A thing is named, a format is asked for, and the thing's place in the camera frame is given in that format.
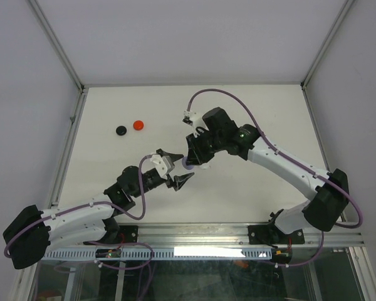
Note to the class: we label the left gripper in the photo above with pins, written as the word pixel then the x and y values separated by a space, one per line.
pixel 178 180

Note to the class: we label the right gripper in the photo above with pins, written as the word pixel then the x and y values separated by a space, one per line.
pixel 195 155

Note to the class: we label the purple earbud case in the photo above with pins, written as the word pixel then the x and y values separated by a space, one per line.
pixel 185 164

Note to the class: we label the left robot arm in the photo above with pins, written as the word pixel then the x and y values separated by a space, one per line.
pixel 34 232

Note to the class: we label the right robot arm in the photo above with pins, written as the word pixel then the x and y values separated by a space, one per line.
pixel 325 191

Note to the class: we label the red earbud case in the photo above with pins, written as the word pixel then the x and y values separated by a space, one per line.
pixel 138 125

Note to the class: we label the black earbud case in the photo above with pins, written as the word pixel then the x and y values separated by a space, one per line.
pixel 121 130

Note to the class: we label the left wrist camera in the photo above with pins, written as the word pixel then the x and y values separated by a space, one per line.
pixel 163 164

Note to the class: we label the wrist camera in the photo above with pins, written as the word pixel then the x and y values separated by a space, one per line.
pixel 194 120
pixel 163 164

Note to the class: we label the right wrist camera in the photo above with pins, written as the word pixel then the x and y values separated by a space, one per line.
pixel 194 120

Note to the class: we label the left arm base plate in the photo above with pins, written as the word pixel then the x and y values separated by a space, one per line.
pixel 122 235

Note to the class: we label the slotted cable duct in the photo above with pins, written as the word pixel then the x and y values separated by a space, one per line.
pixel 175 253

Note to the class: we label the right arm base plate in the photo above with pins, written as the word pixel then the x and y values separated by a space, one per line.
pixel 266 234

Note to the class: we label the aluminium mounting rail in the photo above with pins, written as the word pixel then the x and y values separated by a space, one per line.
pixel 233 235

